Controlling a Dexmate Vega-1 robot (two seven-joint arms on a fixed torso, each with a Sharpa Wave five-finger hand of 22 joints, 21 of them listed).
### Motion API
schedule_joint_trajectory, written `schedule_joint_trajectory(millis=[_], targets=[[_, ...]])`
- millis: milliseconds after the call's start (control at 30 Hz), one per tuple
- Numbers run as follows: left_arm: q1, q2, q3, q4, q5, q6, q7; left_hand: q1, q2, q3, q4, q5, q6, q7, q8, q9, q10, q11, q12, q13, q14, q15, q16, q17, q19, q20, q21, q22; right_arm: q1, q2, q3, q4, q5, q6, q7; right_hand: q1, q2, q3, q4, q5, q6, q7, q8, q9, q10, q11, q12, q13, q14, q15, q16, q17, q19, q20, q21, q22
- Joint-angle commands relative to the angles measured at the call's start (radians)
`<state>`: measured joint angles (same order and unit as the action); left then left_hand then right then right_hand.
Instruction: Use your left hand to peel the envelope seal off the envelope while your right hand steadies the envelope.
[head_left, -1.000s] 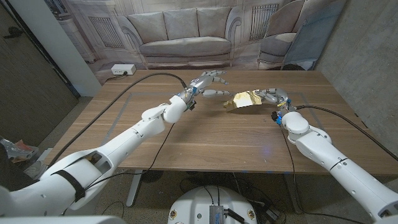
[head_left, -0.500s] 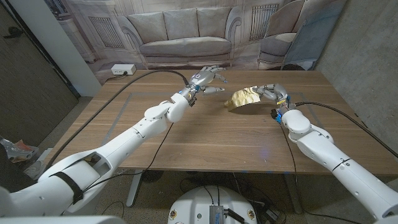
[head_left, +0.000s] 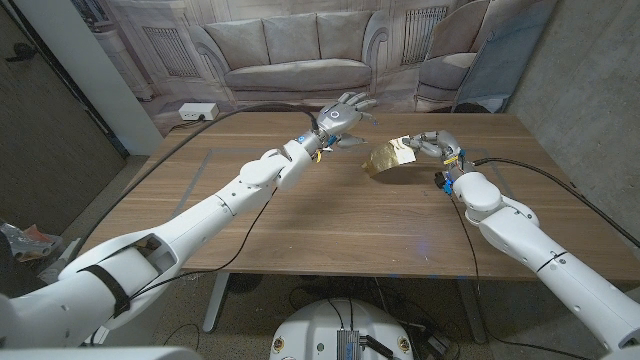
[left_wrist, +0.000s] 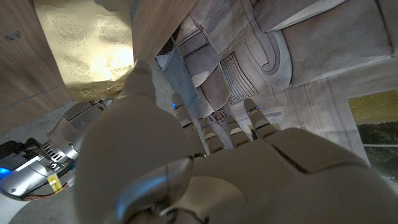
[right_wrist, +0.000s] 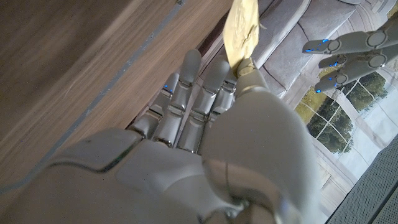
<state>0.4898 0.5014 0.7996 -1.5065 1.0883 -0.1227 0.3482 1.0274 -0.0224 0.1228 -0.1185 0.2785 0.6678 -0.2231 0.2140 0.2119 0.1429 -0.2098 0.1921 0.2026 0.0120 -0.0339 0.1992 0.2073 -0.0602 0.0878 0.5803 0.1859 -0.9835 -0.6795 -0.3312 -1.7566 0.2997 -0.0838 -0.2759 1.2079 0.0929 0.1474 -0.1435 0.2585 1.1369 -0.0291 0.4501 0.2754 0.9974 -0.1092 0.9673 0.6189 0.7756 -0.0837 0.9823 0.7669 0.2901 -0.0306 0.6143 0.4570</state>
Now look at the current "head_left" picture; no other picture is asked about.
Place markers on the crumpled plastic bag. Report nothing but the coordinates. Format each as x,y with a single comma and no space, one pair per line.
30,242

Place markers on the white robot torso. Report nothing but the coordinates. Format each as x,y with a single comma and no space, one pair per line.
310,330

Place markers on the yellow right wrist tag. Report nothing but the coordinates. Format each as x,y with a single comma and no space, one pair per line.
450,160

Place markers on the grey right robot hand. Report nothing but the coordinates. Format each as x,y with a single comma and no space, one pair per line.
440,142

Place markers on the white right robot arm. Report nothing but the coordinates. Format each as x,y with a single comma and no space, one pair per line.
540,250

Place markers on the blue right wrist connector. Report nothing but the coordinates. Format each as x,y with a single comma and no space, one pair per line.
447,187

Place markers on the white power outlet box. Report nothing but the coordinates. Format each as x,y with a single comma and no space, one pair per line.
198,111

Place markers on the printed living room backdrop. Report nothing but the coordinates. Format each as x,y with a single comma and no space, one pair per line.
300,60

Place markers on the blue-grey leaning panel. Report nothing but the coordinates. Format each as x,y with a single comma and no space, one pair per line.
505,60

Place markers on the gold foil envelope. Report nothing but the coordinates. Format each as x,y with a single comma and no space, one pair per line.
390,157

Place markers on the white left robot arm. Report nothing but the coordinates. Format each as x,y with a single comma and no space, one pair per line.
200,220

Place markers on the grey metal electronics box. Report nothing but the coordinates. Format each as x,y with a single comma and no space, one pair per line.
347,345

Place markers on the metal table leg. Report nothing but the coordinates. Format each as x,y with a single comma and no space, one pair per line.
472,310
216,302

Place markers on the black fabric bundle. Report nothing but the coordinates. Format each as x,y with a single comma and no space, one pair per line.
10,270

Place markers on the floor power strip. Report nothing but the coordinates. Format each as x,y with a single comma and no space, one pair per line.
436,345

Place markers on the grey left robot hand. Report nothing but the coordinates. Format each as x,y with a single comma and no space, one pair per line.
340,117

